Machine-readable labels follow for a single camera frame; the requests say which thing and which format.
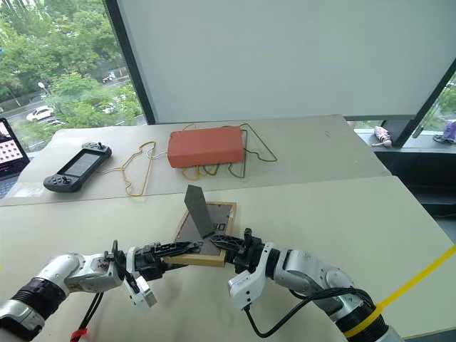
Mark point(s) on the large white board panel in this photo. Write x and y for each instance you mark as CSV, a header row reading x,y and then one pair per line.
x,y
267,57

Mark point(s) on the orange cardboard box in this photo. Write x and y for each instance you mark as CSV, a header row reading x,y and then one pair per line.
x,y
204,147

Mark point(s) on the white parked car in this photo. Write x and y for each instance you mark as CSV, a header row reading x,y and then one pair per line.
x,y
40,113

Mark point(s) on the purple bag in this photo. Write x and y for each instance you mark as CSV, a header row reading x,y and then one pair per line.
x,y
450,131

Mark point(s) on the open laptop computer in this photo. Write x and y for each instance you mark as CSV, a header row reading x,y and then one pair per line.
x,y
9,149

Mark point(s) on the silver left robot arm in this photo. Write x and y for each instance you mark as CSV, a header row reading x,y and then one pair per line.
x,y
60,276

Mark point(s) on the folded pink umbrella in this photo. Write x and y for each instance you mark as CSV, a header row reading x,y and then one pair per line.
x,y
383,135

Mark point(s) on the wooden picture frame with stand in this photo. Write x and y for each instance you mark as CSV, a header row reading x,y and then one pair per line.
x,y
199,213

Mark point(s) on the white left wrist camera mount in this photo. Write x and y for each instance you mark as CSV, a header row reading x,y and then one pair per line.
x,y
144,295

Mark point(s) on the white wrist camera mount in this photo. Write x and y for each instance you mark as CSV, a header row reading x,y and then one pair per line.
x,y
246,285
144,295

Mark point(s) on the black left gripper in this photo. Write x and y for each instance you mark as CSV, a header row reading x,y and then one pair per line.
x,y
147,261

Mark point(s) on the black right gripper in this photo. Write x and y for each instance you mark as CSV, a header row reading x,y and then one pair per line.
x,y
247,254

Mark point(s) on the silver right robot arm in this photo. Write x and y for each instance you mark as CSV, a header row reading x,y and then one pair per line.
x,y
306,270

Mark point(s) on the black handheld game console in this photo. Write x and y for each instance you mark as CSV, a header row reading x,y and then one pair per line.
x,y
76,167

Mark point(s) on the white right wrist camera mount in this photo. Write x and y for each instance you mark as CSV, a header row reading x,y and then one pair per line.
x,y
246,285

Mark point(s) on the dark window frame post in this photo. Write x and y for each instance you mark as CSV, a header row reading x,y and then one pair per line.
x,y
420,107
130,60

